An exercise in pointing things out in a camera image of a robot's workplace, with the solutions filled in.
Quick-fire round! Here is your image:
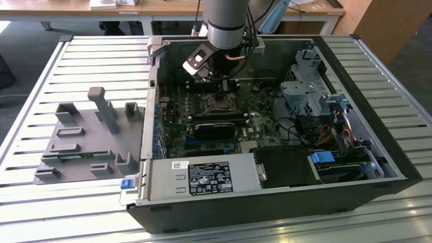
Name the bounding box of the silver CPU with green rim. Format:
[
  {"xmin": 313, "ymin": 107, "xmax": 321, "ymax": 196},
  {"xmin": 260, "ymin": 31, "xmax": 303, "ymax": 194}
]
[{"xmin": 209, "ymin": 99, "xmax": 232, "ymax": 110}]

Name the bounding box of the metal socket cover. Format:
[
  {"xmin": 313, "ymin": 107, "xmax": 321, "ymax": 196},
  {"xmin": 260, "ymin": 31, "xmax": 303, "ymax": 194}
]
[{"xmin": 204, "ymin": 94, "xmax": 237, "ymax": 114}]

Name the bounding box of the CPU socket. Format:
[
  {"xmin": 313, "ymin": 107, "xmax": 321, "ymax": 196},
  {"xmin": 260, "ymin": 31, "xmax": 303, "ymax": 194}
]
[{"xmin": 200, "ymin": 92, "xmax": 240, "ymax": 115}]

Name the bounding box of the black graphics card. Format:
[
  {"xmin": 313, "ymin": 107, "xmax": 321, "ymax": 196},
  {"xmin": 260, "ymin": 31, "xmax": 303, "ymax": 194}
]
[{"xmin": 192, "ymin": 122, "xmax": 237, "ymax": 141}]

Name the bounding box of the green motherboard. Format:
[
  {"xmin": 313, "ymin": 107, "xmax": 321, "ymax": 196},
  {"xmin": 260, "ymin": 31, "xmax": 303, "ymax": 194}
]
[{"xmin": 157, "ymin": 78, "xmax": 284, "ymax": 159}]

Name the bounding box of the metal drive cage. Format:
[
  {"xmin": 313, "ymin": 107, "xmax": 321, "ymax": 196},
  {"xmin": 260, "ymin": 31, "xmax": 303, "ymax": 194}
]
[{"xmin": 279, "ymin": 49, "xmax": 348, "ymax": 117}]

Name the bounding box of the pale blue teach pendant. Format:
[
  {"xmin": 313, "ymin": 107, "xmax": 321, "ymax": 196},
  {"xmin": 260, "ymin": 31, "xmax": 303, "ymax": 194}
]
[{"xmin": 259, "ymin": 0, "xmax": 291, "ymax": 34}]

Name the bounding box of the wooden desk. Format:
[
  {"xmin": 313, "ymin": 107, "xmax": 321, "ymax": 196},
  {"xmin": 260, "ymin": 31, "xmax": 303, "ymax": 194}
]
[
  {"xmin": 0, "ymin": 0, "xmax": 152, "ymax": 35},
  {"xmin": 141, "ymin": 0, "xmax": 347, "ymax": 36}
]

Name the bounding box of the blue disk carrier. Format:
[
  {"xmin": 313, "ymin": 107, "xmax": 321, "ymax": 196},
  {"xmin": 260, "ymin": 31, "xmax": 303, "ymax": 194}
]
[{"xmin": 309, "ymin": 150, "xmax": 337, "ymax": 166}]

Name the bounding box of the grey power supply unit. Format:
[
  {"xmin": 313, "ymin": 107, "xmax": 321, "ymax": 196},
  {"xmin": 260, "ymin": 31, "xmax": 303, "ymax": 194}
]
[{"xmin": 143, "ymin": 158, "xmax": 267, "ymax": 200}]

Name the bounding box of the grey parts rack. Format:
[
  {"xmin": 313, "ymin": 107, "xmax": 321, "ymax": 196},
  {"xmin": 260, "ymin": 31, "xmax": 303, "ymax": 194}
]
[{"xmin": 32, "ymin": 86, "xmax": 147, "ymax": 185}]

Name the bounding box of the green RAM stick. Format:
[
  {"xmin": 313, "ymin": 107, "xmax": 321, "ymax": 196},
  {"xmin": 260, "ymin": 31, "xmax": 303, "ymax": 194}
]
[{"xmin": 59, "ymin": 151, "xmax": 111, "ymax": 160}]

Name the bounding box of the wooden cabinet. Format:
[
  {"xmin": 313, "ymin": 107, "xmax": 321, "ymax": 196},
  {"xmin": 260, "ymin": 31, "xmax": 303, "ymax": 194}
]
[{"xmin": 332, "ymin": 0, "xmax": 432, "ymax": 65}]

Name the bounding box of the open black PC case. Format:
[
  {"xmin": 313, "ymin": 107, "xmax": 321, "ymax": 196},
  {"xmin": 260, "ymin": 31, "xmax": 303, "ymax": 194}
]
[{"xmin": 125, "ymin": 34, "xmax": 424, "ymax": 235}]

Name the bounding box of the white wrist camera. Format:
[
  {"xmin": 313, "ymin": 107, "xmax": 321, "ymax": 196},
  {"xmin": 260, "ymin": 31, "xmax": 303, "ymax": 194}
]
[{"xmin": 181, "ymin": 43, "xmax": 217, "ymax": 76}]

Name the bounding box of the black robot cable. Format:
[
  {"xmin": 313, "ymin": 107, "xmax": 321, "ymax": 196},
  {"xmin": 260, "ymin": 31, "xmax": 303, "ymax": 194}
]
[{"xmin": 244, "ymin": 10, "xmax": 260, "ymax": 55}]

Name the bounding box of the coloured power wire bundle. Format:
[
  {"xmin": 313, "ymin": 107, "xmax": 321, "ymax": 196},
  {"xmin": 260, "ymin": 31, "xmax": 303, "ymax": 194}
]
[{"xmin": 316, "ymin": 108, "xmax": 357, "ymax": 152}]

